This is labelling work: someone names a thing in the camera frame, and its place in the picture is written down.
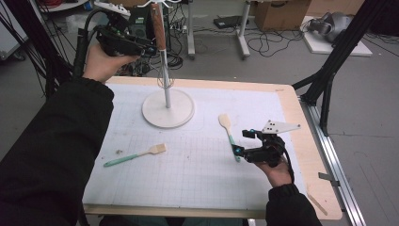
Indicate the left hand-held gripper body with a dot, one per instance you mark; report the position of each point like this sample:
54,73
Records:
119,40

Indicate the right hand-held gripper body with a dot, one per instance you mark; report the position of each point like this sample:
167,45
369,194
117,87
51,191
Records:
269,150

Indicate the white plate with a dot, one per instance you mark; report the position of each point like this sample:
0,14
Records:
167,109

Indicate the person's right hand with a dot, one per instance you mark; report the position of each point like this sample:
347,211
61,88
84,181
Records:
277,175

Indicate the person's left hand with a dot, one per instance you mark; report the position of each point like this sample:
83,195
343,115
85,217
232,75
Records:
100,66

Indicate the black computer case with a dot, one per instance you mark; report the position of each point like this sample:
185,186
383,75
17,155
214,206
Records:
141,22

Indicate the white table leg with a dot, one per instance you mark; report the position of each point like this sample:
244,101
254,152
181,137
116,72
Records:
243,31
190,31

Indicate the white gridded mat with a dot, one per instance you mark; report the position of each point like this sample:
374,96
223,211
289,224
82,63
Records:
194,169

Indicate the grey metal clip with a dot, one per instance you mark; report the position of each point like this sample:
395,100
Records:
327,178

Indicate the thin wooden stick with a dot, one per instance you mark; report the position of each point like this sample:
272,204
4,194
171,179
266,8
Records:
317,203

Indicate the flat black device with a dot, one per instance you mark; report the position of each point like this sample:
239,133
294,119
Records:
227,21

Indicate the black tripod stand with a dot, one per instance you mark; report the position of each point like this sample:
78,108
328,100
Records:
332,69

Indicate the cardboard box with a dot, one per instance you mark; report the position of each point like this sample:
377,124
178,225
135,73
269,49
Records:
280,14

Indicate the white floor board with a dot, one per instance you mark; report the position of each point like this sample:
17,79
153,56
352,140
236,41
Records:
351,48

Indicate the grey headset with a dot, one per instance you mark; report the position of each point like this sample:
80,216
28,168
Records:
332,25

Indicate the aluminium frame rail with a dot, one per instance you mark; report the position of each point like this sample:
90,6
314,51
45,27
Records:
332,157

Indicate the black frame poles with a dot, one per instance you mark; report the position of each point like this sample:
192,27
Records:
31,37

